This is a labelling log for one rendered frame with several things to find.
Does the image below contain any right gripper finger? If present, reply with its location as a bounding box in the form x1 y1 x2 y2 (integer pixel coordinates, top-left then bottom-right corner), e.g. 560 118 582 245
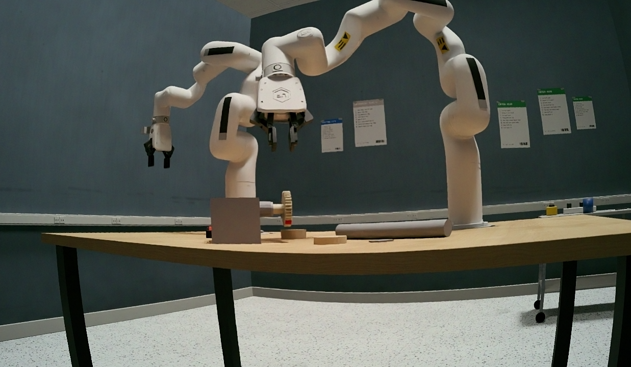
163 146 174 169
144 138 156 167

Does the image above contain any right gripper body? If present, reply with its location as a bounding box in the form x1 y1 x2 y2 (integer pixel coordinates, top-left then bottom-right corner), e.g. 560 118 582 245
149 123 171 152

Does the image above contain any white gear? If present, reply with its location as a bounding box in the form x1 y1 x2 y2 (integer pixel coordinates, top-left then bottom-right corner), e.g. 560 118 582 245
271 191 292 227

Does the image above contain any tan wooden disc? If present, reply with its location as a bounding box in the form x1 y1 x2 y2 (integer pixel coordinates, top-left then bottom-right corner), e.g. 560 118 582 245
281 229 307 240

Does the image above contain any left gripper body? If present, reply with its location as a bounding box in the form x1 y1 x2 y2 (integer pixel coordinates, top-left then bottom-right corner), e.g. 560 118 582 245
256 71 307 123

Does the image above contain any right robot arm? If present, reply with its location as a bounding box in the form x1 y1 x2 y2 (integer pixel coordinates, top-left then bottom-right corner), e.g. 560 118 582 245
140 41 262 198

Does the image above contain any beige round disc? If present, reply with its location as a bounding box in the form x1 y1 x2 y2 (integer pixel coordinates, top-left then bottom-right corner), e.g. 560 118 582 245
313 235 347 245

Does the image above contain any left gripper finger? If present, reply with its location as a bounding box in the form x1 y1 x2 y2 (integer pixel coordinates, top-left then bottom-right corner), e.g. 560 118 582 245
288 109 313 152
249 108 276 152

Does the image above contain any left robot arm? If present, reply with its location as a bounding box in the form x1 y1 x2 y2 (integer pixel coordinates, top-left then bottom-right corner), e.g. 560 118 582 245
256 0 490 229

